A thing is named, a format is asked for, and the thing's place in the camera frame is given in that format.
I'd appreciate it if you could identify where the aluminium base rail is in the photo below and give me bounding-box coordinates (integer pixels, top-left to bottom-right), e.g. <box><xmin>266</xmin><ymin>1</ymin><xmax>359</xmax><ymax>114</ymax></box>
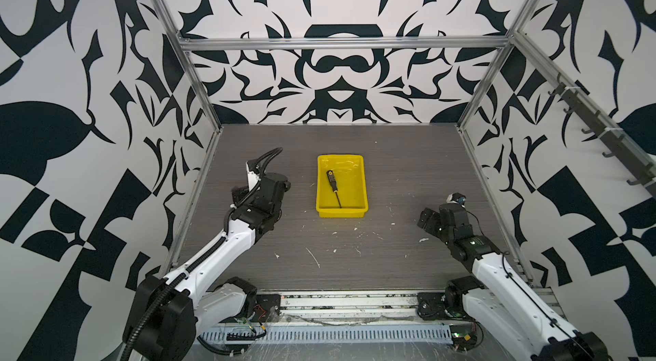
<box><xmin>255</xmin><ymin>291</ymin><xmax>565</xmax><ymax>321</ymax></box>

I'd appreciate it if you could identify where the grey slotted cable duct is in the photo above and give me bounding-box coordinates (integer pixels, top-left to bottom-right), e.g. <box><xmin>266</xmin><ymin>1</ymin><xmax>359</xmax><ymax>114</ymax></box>
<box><xmin>201</xmin><ymin>324</ymin><xmax>453</xmax><ymax>345</ymax></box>

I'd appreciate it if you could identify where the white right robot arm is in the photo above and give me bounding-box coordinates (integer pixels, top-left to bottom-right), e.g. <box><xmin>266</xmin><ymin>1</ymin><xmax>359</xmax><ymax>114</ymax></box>
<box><xmin>417</xmin><ymin>202</ymin><xmax>611</xmax><ymax>360</ymax></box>

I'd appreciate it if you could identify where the black wall hook rail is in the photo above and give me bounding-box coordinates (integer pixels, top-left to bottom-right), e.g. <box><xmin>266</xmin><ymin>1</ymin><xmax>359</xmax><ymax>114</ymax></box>
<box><xmin>549</xmin><ymin>72</ymin><xmax>655</xmax><ymax>199</ymax></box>

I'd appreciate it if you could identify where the black yellow screwdriver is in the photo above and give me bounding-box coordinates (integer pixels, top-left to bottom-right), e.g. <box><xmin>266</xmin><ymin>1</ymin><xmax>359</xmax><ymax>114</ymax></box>
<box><xmin>326</xmin><ymin>170</ymin><xmax>342</xmax><ymax>208</ymax></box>

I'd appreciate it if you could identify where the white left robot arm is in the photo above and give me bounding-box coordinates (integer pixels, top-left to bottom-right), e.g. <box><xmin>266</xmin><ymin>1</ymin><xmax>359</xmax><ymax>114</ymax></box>
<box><xmin>120</xmin><ymin>173</ymin><xmax>291</xmax><ymax>360</ymax></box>

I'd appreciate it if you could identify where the yellow plastic bin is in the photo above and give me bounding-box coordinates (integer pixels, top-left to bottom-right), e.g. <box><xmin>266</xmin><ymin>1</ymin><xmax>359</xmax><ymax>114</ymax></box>
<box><xmin>315</xmin><ymin>154</ymin><xmax>369</xmax><ymax>219</ymax></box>

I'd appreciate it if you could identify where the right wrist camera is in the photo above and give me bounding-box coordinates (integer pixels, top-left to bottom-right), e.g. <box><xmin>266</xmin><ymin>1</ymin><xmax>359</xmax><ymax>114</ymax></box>
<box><xmin>447</xmin><ymin>192</ymin><xmax>466</xmax><ymax>207</ymax></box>

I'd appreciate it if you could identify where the aluminium cage frame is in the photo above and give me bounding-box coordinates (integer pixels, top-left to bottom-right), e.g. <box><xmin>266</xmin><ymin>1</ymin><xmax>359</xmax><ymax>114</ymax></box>
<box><xmin>155</xmin><ymin>0</ymin><xmax>655</xmax><ymax>298</ymax></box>

